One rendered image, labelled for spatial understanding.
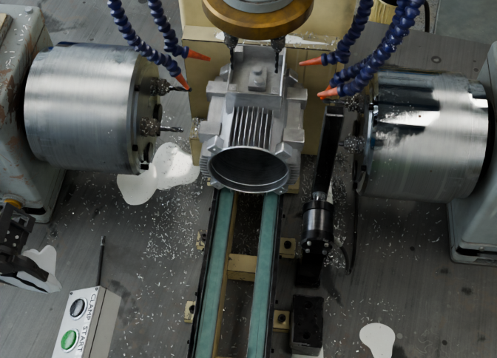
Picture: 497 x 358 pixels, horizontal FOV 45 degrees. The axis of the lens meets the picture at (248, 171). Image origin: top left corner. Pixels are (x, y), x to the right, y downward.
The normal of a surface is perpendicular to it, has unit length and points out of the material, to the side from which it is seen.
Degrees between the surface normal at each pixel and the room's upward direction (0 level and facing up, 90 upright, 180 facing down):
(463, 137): 36
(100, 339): 56
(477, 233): 89
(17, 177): 89
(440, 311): 0
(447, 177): 69
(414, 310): 0
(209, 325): 0
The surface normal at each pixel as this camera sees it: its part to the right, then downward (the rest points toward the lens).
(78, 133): -0.09, 0.42
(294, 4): 0.00, -0.55
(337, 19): -0.11, 0.83
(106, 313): 0.83, -0.22
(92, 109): -0.07, 0.11
